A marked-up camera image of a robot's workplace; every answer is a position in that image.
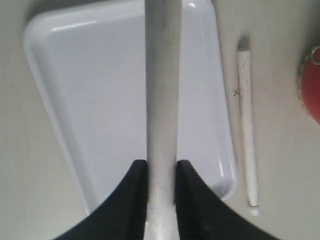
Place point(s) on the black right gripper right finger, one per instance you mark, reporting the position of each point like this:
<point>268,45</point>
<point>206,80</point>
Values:
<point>202,215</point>

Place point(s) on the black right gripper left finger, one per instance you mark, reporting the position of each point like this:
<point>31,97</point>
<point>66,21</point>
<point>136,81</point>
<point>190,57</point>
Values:
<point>122,216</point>

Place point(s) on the white wooden drumstick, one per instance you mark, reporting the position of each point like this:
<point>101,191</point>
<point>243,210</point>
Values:
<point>162,49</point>
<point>244,64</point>

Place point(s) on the small red drum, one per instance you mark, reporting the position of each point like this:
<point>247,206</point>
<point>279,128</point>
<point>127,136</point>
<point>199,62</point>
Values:
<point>308,83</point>

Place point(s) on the white plastic tray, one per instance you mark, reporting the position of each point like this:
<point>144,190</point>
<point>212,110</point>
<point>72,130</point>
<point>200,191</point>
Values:
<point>88,63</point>

